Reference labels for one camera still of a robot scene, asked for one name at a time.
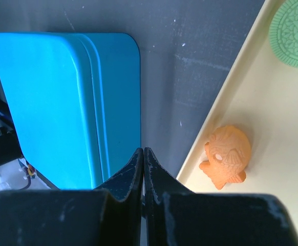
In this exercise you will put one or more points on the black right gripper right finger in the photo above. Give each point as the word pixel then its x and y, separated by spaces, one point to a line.
pixel 177 216

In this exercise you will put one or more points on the orange fish shaped cookie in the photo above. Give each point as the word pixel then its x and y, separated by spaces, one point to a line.
pixel 228 153

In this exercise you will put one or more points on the yellow plastic tray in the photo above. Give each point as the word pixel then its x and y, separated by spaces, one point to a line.
pixel 260 97

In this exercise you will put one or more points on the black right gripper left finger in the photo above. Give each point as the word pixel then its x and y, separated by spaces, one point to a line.
pixel 107 215

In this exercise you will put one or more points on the blue tin lid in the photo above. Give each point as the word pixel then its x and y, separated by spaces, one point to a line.
pixel 47 82

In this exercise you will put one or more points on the green round cookie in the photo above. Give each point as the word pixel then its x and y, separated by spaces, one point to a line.
pixel 283 33

